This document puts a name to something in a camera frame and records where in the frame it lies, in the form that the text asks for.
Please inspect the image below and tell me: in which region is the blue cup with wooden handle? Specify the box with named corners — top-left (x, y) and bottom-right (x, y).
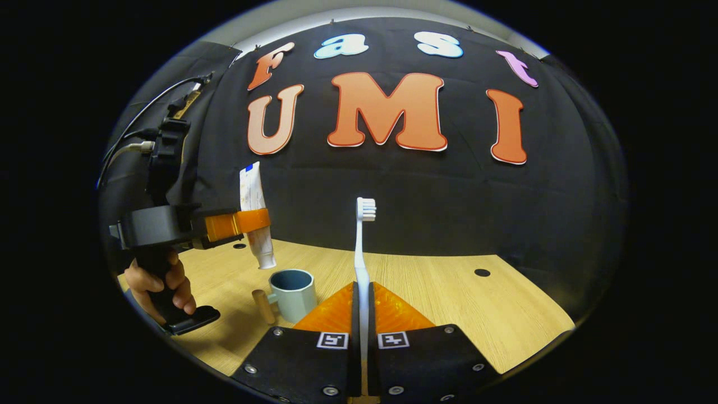
top-left (252, 269), bottom-right (318, 325)

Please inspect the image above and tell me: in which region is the black backdrop cloth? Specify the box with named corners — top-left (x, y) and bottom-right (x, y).
top-left (98, 17), bottom-right (629, 326)

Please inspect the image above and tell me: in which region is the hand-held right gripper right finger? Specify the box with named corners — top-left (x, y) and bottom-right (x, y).
top-left (367, 282), bottom-right (501, 402)

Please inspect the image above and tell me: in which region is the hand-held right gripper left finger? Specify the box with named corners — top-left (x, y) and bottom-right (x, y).
top-left (231, 282), bottom-right (361, 404)

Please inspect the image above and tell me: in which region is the white cable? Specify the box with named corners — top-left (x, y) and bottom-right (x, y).
top-left (103, 141), bottom-right (155, 176)

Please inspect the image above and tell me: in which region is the white toothpaste tube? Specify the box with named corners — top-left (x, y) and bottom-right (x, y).
top-left (239, 162), bottom-right (278, 270)

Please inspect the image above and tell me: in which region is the white toothbrush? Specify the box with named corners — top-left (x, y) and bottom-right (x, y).
top-left (353, 197), bottom-right (378, 396)

